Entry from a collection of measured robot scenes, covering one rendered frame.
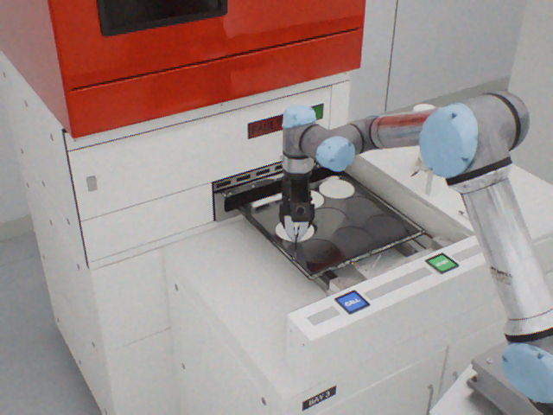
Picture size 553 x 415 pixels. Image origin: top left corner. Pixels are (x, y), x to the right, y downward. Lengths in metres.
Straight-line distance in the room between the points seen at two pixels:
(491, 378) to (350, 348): 0.29
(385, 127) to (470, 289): 0.44
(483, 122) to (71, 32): 0.84
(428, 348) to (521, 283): 0.53
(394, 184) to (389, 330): 0.53
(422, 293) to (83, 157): 0.84
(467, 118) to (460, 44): 3.41
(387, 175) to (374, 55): 2.22
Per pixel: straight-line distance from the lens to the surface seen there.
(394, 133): 1.51
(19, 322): 3.03
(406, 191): 1.91
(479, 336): 1.86
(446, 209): 1.83
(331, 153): 1.49
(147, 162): 1.75
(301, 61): 1.80
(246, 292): 1.73
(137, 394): 2.22
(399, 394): 1.77
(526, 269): 1.25
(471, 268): 1.65
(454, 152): 1.19
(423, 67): 4.43
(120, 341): 2.04
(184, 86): 1.65
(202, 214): 1.91
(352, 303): 1.49
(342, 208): 1.90
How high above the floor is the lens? 1.95
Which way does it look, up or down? 34 degrees down
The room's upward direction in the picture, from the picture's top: 1 degrees clockwise
